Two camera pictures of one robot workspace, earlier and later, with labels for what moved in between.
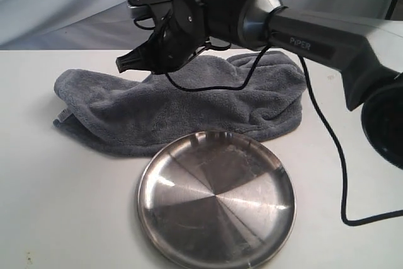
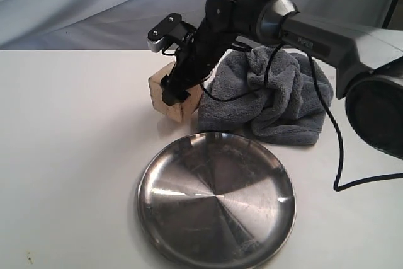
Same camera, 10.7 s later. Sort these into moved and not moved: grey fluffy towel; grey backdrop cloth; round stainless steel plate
Moved: grey fluffy towel
Not moved: grey backdrop cloth; round stainless steel plate
